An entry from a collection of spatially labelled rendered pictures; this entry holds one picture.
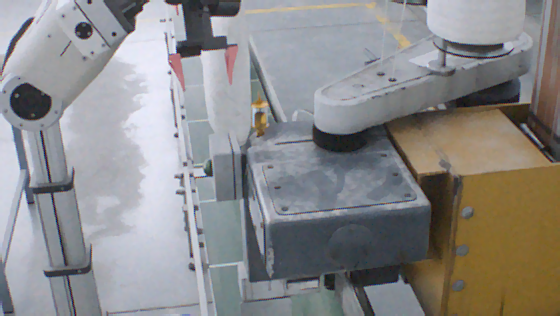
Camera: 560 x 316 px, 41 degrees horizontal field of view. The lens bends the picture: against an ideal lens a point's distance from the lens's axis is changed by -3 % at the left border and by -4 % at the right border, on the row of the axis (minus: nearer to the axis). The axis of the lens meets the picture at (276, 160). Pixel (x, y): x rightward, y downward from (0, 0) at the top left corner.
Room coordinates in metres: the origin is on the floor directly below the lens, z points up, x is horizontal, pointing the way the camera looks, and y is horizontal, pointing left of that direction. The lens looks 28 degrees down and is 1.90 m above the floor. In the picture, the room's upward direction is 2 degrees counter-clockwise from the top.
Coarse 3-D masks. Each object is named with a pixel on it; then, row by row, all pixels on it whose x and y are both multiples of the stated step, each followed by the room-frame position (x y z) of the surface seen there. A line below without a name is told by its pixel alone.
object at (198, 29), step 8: (184, 16) 1.53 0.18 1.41; (192, 16) 1.52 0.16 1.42; (200, 16) 1.53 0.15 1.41; (208, 16) 1.53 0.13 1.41; (184, 24) 1.53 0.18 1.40; (192, 24) 1.51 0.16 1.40; (200, 24) 1.51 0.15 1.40; (208, 24) 1.52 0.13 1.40; (192, 32) 1.50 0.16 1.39; (200, 32) 1.50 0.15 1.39; (208, 32) 1.51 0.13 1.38; (184, 40) 1.48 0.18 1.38; (192, 40) 1.49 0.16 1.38; (200, 40) 1.49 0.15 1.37; (176, 48) 1.52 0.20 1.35; (200, 48) 1.50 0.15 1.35
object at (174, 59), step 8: (184, 48) 1.51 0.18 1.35; (192, 48) 1.52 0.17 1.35; (168, 56) 1.49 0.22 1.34; (176, 56) 1.46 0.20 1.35; (184, 56) 1.51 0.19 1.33; (192, 56) 1.52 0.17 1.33; (176, 64) 1.46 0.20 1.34; (176, 72) 1.49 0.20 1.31; (184, 80) 1.46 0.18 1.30; (184, 88) 1.45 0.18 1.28
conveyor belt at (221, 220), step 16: (208, 192) 2.57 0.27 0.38; (208, 208) 2.45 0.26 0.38; (224, 208) 2.45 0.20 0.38; (208, 224) 2.34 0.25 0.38; (224, 224) 2.34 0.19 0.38; (240, 224) 2.33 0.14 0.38; (208, 240) 2.24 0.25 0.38; (224, 240) 2.23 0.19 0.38; (240, 240) 2.23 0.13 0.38; (208, 256) 2.14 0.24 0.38; (224, 256) 2.14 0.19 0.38; (240, 256) 2.14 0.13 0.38; (224, 272) 2.05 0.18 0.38; (224, 288) 1.96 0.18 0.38; (224, 304) 1.88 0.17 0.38; (304, 304) 1.87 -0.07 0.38; (320, 304) 1.87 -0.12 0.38; (336, 304) 1.87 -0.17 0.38
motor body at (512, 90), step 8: (488, 88) 1.31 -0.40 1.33; (496, 88) 1.31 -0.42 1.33; (504, 88) 1.31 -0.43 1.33; (512, 88) 1.31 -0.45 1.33; (464, 96) 1.30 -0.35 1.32; (472, 96) 1.29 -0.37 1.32; (480, 96) 1.28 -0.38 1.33; (488, 96) 1.28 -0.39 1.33; (496, 96) 1.28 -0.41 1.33; (504, 96) 1.29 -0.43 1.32; (512, 96) 1.30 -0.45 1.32; (464, 104) 1.30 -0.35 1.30; (472, 104) 1.29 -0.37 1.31; (480, 104) 1.28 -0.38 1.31; (488, 104) 1.28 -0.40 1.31; (496, 104) 1.28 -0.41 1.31
